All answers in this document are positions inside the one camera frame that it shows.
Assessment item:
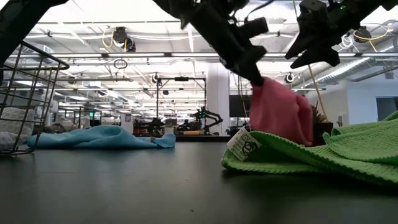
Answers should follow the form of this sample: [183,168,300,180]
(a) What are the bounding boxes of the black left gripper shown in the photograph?
[188,1,270,87]

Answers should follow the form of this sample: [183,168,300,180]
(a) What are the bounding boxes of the wire mesh basket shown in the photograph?
[0,40,70,156]

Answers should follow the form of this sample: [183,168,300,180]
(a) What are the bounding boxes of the small potted artificial plant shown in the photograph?
[310,104,335,147]

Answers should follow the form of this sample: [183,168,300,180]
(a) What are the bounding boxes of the black ceiling cable reel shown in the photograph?
[112,26,137,53]
[353,26,371,44]

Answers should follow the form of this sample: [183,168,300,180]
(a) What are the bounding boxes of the pink microfiber towel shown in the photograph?
[248,77,315,147]

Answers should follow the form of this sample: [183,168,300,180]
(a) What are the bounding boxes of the yellow cable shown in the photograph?
[292,0,328,122]

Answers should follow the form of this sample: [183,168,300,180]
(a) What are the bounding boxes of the green microfiber towel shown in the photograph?
[221,111,398,187]

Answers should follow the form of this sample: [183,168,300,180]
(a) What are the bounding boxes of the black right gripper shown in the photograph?
[284,0,346,70]

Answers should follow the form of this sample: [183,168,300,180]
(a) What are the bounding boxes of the white waffle weave towel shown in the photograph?
[0,107,35,152]

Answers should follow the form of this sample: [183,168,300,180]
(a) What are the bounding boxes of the black background rig frame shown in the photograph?
[155,76,208,125]

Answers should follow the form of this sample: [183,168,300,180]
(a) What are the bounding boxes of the hanging black cable loop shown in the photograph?
[113,58,128,70]

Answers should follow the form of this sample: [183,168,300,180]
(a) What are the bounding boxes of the black monitor screen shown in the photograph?
[229,95,253,118]

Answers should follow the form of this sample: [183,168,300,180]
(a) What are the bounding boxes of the light blue microfiber towel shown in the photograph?
[27,124,177,149]

